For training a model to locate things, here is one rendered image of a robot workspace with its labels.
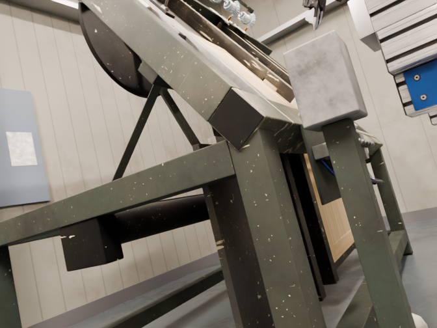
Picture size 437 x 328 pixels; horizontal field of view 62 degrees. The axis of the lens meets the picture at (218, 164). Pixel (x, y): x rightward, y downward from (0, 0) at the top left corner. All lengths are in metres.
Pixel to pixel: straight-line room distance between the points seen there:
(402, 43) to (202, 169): 0.52
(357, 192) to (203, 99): 0.43
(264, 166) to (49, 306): 2.83
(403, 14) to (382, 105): 3.65
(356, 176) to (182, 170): 0.43
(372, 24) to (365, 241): 0.45
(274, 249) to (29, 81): 3.29
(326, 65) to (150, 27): 0.51
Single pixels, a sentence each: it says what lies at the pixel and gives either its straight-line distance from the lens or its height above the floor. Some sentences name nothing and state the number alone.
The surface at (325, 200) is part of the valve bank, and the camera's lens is 1.08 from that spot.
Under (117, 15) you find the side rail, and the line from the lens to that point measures 1.19.
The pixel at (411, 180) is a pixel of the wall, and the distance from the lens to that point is 4.43.
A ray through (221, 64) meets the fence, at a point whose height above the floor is 1.08.
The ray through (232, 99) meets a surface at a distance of 0.88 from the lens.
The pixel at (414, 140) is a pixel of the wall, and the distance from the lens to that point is 4.41.
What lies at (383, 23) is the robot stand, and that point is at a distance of 0.86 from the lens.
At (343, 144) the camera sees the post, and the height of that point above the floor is 0.70.
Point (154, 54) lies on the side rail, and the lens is 1.05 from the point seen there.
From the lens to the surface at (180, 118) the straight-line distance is 2.20.
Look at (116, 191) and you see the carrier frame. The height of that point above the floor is 0.76.
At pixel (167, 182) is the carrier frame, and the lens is 0.99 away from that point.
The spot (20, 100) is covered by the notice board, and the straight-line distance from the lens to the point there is 3.69.
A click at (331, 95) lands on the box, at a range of 0.80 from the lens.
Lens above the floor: 0.63
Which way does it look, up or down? 7 degrees up
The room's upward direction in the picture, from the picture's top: 14 degrees counter-clockwise
